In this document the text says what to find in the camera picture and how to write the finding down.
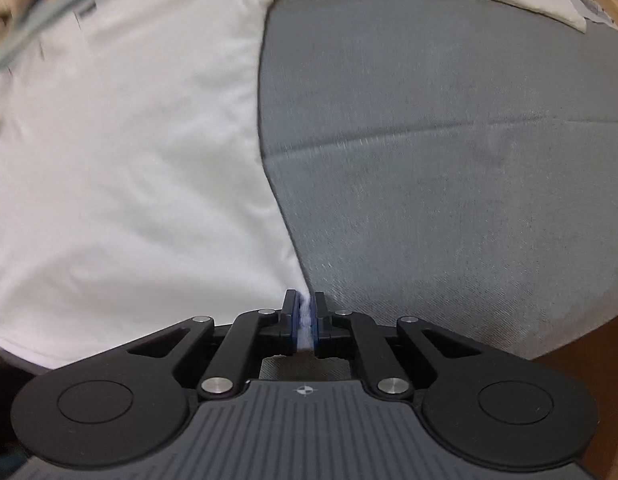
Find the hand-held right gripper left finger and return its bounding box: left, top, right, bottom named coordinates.
left=124, top=289, right=300, bottom=401

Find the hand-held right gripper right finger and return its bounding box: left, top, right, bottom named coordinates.
left=311, top=291, right=490, bottom=401

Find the white shirt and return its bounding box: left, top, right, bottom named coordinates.
left=0, top=0, right=588, bottom=372

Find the grey fabric mat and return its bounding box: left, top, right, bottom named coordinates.
left=256, top=0, right=618, bottom=382

